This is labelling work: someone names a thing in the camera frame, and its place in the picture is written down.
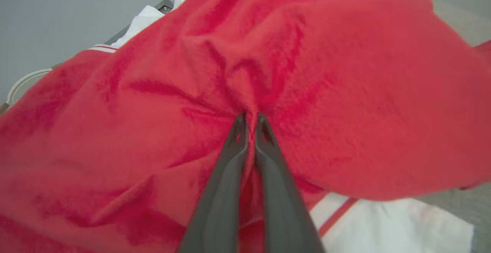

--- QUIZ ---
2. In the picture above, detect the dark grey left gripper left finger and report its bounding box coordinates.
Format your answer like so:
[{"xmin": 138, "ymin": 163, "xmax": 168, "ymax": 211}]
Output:
[{"xmin": 177, "ymin": 113, "xmax": 249, "ymax": 253}]

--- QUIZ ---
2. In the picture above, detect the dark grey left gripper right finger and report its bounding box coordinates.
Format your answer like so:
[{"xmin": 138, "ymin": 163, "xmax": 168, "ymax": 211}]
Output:
[{"xmin": 254, "ymin": 113, "xmax": 326, "ymax": 253}]

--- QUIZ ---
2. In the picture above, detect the red garment with white stripes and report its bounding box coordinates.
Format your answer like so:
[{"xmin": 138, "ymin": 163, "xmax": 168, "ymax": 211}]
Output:
[{"xmin": 0, "ymin": 0, "xmax": 491, "ymax": 253}]

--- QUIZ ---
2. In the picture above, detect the white cable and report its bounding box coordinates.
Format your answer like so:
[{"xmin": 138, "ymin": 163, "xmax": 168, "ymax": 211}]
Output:
[{"xmin": 6, "ymin": 68, "xmax": 52, "ymax": 108}]

